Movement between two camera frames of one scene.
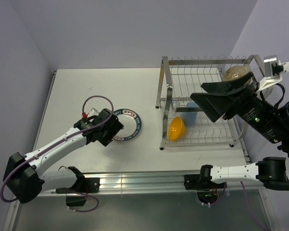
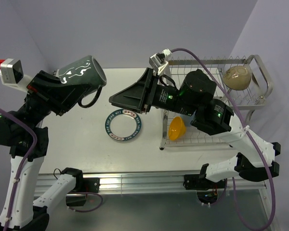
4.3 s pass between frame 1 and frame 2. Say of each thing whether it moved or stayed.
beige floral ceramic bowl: stayed
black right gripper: moved
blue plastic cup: stayed
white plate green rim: stayed
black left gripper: moved
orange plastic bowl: stayed
